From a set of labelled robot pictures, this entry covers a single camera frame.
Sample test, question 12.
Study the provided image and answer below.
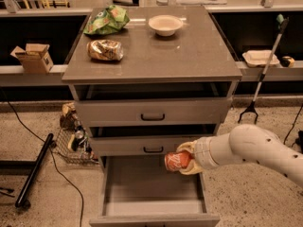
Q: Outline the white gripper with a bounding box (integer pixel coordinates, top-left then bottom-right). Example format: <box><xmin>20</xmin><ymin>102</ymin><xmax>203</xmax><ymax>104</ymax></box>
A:
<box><xmin>176</xmin><ymin>135</ymin><xmax>227</xmax><ymax>175</ymax></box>

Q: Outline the red coke can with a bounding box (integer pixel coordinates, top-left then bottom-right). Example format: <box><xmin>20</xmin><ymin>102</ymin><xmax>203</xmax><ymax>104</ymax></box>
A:
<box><xmin>165</xmin><ymin>150</ymin><xmax>193</xmax><ymax>172</ymax></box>

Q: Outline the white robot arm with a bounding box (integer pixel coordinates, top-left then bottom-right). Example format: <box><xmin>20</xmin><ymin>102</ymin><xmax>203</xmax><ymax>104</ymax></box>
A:
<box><xmin>177</xmin><ymin>124</ymin><xmax>303</xmax><ymax>187</ymax></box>

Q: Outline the grey middle drawer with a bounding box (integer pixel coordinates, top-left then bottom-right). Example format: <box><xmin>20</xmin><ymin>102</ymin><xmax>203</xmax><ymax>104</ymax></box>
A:
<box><xmin>90</xmin><ymin>134</ymin><xmax>200</xmax><ymax>156</ymax></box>

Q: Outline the grey drawer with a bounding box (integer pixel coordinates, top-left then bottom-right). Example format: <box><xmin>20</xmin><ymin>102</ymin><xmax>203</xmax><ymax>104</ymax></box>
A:
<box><xmin>90</xmin><ymin>134</ymin><xmax>200</xmax><ymax>156</ymax></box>
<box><xmin>75</xmin><ymin>98</ymin><xmax>231</xmax><ymax>127</ymax></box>
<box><xmin>89</xmin><ymin>154</ymin><xmax>220</xmax><ymax>227</ymax></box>

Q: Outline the grey top drawer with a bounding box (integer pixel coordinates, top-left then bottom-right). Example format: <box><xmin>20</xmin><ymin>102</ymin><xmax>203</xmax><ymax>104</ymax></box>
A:
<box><xmin>75</xmin><ymin>98</ymin><xmax>231</xmax><ymax>127</ymax></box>

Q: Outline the grey bottom drawer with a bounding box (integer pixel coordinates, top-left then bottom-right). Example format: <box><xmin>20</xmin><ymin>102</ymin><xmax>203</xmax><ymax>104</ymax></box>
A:
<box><xmin>89</xmin><ymin>154</ymin><xmax>220</xmax><ymax>227</ymax></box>

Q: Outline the grey drawer cabinet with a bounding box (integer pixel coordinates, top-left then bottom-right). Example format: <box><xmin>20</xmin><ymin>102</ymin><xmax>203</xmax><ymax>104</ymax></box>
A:
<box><xmin>62</xmin><ymin>5</ymin><xmax>243</xmax><ymax>227</ymax></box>

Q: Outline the white takeout tray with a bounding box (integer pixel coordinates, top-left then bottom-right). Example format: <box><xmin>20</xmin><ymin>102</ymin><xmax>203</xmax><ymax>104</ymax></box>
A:
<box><xmin>242</xmin><ymin>50</ymin><xmax>271</xmax><ymax>67</ymax></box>

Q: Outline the brown paper bag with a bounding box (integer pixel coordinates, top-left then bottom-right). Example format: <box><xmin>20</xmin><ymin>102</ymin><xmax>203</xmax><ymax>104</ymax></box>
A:
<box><xmin>60</xmin><ymin>102</ymin><xmax>78</xmax><ymax>130</ymax></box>

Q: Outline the yellow tape measure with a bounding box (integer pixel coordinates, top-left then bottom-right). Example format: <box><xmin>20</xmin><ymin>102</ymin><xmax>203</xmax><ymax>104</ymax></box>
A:
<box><xmin>280</xmin><ymin>56</ymin><xmax>294</xmax><ymax>67</ymax></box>

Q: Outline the white paper bowl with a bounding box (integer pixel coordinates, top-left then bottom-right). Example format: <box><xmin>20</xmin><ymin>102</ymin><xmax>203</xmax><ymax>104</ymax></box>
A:
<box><xmin>149</xmin><ymin>15</ymin><xmax>183</xmax><ymax>37</ymax></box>

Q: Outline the green chip bag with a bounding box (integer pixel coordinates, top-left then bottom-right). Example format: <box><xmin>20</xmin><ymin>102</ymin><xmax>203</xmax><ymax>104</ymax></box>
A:
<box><xmin>83</xmin><ymin>5</ymin><xmax>130</xmax><ymax>35</ymax></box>

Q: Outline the grabber reacher tool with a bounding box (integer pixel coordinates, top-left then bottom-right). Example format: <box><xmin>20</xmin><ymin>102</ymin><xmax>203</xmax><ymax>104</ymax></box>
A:
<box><xmin>238</xmin><ymin>14</ymin><xmax>290</xmax><ymax>123</ymax></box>

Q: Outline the black metal leg bar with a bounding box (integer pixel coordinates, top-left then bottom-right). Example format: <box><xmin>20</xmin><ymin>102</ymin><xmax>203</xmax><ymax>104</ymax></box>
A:
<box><xmin>15</xmin><ymin>133</ymin><xmax>54</xmax><ymax>208</ymax></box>

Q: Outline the small cardboard box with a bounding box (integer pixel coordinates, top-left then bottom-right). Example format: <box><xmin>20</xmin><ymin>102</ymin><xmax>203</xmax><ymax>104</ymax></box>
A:
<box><xmin>10</xmin><ymin>44</ymin><xmax>53</xmax><ymax>74</ymax></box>

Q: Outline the black power adapter with cord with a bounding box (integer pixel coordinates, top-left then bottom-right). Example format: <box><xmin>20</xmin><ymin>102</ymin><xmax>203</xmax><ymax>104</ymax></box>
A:
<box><xmin>283</xmin><ymin>104</ymin><xmax>303</xmax><ymax>148</ymax></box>

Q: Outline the wire basket with items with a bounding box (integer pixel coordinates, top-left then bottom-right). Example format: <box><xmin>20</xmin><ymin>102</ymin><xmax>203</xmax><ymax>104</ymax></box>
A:
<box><xmin>55</xmin><ymin>125</ymin><xmax>98</xmax><ymax>165</ymax></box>

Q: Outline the black floor cable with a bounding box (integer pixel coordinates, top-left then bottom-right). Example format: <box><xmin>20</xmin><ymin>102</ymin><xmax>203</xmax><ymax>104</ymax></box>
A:
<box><xmin>0</xmin><ymin>88</ymin><xmax>85</xmax><ymax>227</ymax></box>

